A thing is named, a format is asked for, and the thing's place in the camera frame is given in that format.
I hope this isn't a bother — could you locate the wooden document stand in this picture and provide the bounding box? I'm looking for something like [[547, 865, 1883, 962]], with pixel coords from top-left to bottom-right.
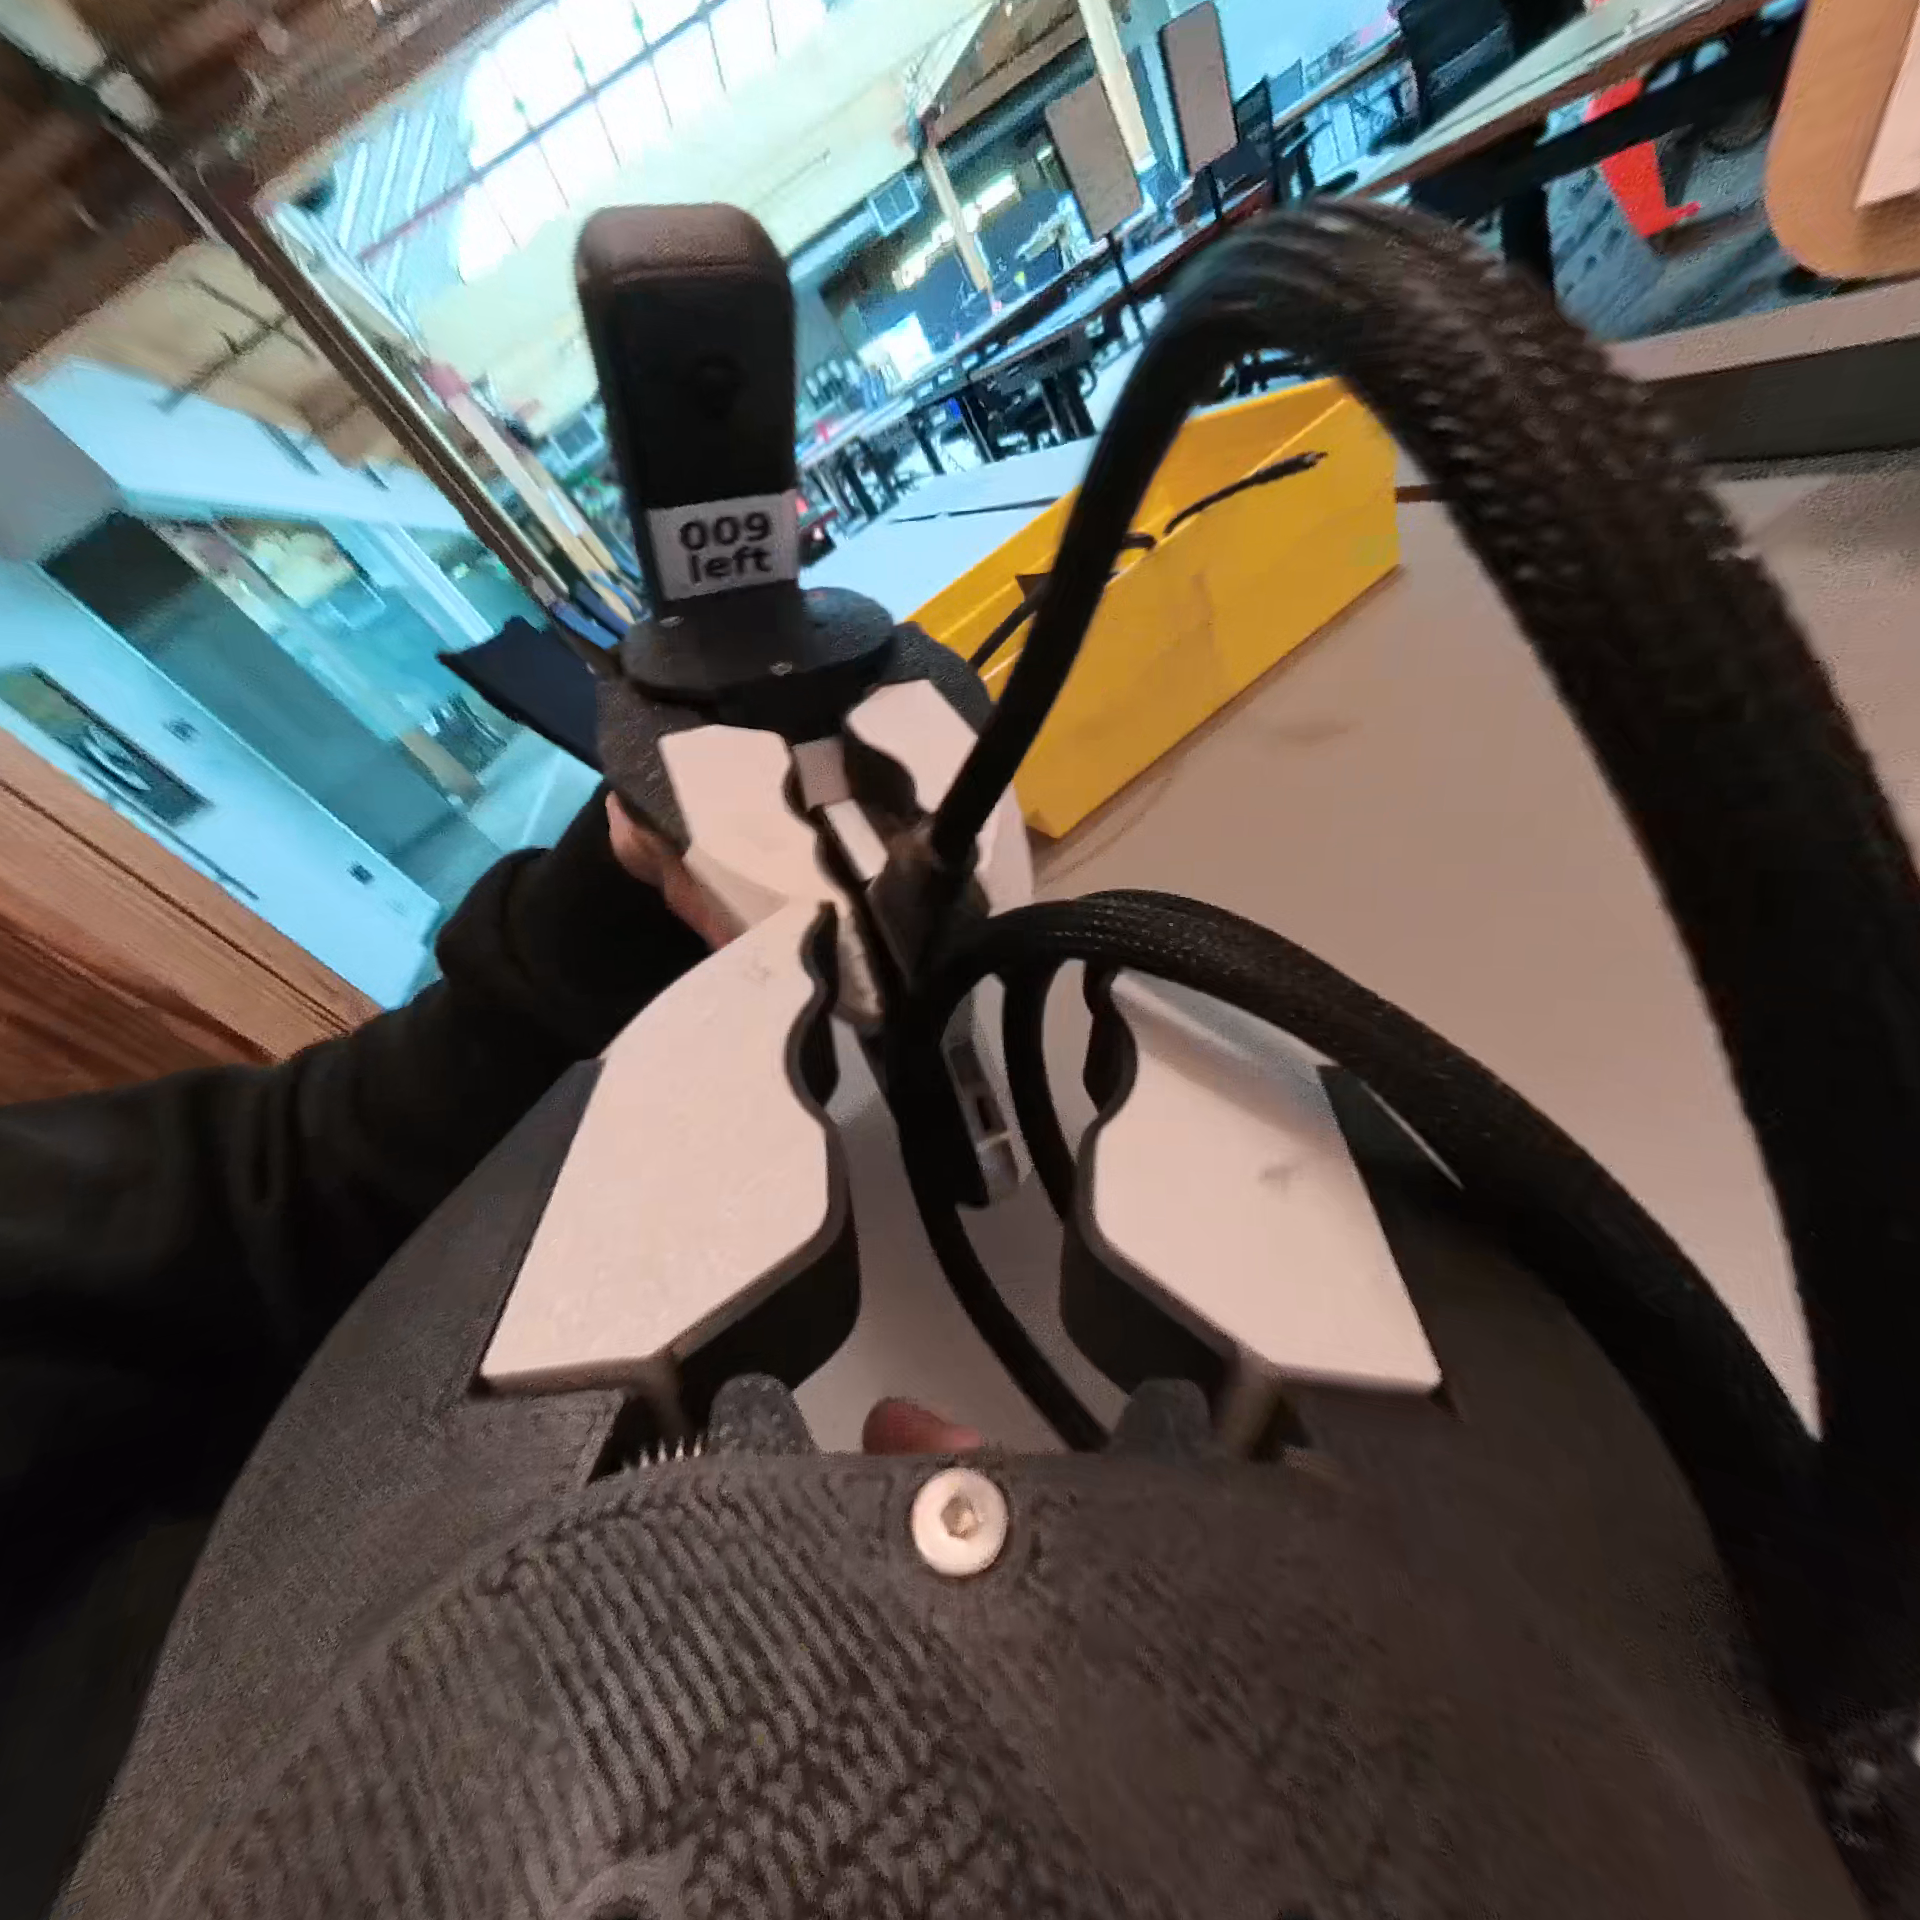
[[1767, 0, 1920, 284]]

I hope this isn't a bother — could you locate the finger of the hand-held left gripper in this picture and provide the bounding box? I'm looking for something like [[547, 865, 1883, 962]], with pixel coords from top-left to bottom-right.
[[655, 727, 841, 947], [843, 682, 1040, 922]]

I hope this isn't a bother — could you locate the orange plastic object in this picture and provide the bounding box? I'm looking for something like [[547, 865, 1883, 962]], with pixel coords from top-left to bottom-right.
[[1590, 83, 1704, 242]]

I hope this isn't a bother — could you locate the grey partition panel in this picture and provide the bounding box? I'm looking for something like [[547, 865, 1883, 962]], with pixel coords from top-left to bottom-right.
[[1043, 75, 1145, 242], [1160, 0, 1239, 173]]

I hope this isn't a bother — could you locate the thin black USB cable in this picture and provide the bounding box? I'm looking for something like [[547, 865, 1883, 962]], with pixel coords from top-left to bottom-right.
[[1160, 451, 1328, 535]]

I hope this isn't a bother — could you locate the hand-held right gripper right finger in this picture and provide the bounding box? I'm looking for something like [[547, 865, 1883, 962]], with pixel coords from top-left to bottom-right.
[[1057, 966, 1445, 1453]]

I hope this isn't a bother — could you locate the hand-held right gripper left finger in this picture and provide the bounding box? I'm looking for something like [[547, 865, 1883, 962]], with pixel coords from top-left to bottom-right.
[[478, 900, 863, 1434]]

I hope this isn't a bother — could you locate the person's left hand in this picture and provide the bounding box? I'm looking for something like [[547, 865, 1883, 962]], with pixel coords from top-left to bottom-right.
[[602, 791, 746, 950]]

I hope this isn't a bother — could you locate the yellow plastic bin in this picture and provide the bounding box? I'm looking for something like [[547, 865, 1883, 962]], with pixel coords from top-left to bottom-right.
[[906, 374, 1403, 841]]

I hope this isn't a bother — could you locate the person's left forearm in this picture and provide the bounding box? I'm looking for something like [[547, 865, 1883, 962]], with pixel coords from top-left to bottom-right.
[[0, 823, 713, 1920]]

